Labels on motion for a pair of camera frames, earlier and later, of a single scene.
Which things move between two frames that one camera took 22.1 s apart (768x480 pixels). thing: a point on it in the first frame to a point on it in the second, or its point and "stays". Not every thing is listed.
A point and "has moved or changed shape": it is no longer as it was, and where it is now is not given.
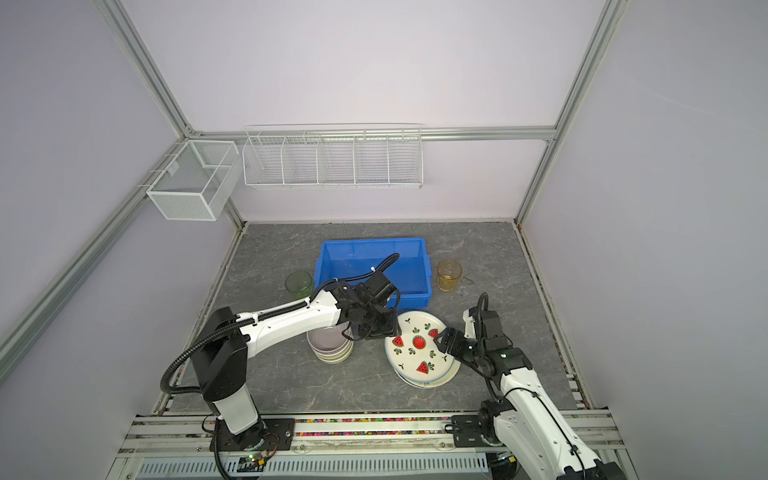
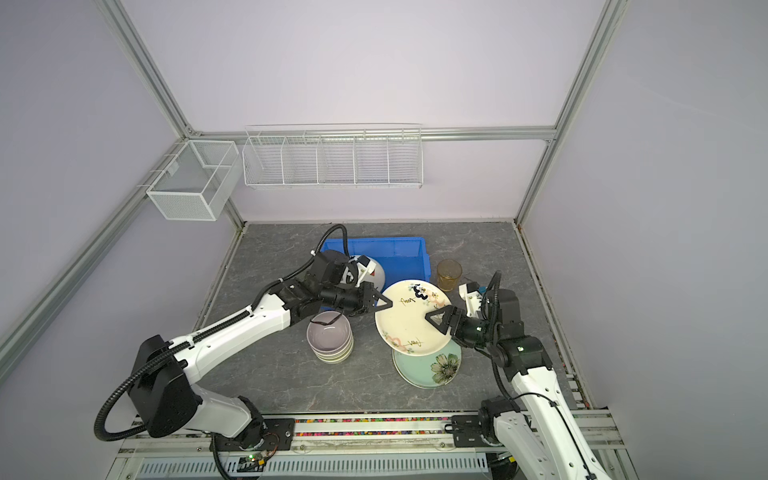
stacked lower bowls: x=336 y=356 stays
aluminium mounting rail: x=181 y=447 stays
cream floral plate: x=424 y=385 to x=405 y=326
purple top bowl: x=329 y=339 stays
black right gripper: x=453 y=348 to x=449 y=322
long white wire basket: x=333 y=156 stays
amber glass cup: x=448 y=273 stays
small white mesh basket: x=197 y=181 stays
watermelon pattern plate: x=414 y=354 has moved or changed shape
